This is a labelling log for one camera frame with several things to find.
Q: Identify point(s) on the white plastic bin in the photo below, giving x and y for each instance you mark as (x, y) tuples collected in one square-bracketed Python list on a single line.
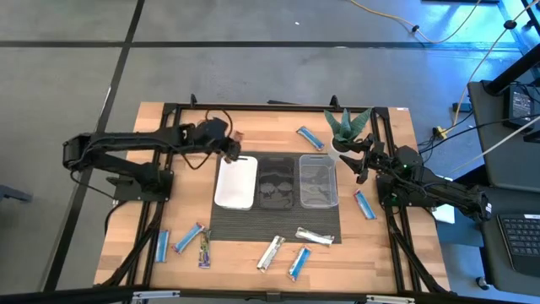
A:
[(236, 183)]

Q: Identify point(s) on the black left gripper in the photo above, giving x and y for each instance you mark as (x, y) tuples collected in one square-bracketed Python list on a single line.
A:
[(211, 135)]

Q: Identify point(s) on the black keyboard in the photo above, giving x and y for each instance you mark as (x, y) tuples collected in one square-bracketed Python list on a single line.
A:
[(523, 240)]

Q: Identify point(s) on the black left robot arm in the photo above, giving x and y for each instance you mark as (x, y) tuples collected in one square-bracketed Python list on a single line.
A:
[(126, 139)]

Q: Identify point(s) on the clear plastic bin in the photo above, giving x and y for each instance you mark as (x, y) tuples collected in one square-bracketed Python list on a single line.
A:
[(318, 181)]

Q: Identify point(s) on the silver frame bracket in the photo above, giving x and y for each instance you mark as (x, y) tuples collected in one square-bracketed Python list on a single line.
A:
[(154, 294), (390, 300)]

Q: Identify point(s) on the white paper sheet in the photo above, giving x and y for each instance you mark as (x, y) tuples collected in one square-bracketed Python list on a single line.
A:
[(445, 214)]

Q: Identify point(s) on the smoked dark plastic bin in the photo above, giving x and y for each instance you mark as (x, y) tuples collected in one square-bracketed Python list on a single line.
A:
[(276, 183)]

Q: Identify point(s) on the green succulent plant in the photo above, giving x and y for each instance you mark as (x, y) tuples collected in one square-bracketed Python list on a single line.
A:
[(347, 124)]

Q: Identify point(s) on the grey chair base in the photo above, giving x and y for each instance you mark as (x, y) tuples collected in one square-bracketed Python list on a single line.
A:
[(12, 193)]

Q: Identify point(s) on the blue granola bar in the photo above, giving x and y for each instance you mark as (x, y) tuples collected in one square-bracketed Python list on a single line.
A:
[(162, 246), (310, 138), (365, 204), (300, 262), (188, 238)]

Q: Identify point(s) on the silver granola bar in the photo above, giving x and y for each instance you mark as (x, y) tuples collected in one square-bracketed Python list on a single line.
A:
[(271, 253), (314, 237)]

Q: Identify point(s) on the dark grey desk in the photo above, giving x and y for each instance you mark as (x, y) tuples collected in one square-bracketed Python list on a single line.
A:
[(493, 160)]

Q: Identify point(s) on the grey woven mat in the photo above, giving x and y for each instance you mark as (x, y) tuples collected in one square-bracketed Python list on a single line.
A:
[(274, 226)]

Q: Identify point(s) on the black power adapter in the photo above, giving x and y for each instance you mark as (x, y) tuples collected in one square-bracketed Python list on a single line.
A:
[(520, 105)]

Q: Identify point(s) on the black caster wheel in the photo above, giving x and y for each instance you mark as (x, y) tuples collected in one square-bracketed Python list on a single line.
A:
[(483, 283)]

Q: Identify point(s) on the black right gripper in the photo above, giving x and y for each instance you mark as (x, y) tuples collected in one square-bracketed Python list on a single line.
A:
[(383, 157)]

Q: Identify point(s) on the small blue box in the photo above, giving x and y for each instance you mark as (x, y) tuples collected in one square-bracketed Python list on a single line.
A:
[(462, 107)]

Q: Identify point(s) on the black desk leg beam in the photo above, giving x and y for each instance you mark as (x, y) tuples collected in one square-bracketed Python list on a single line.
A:
[(514, 72)]

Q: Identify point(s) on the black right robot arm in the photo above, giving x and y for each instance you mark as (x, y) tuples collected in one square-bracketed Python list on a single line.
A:
[(447, 190)]

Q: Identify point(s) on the white plant pot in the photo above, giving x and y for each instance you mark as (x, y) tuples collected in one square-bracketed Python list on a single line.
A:
[(339, 153)]

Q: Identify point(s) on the dark desk with keyboard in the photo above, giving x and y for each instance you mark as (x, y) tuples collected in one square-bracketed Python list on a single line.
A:
[(489, 253)]

